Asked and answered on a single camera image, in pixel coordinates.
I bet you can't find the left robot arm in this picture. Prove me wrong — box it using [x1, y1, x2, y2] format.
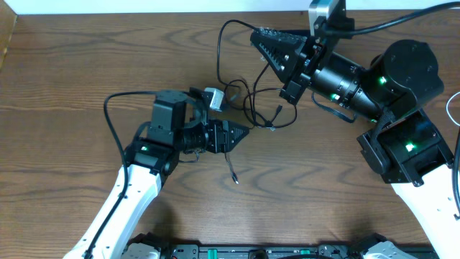
[66, 88, 249, 259]

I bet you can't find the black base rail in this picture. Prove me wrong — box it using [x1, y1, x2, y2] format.
[124, 244, 440, 259]

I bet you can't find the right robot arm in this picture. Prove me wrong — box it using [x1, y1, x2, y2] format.
[250, 28, 459, 258]

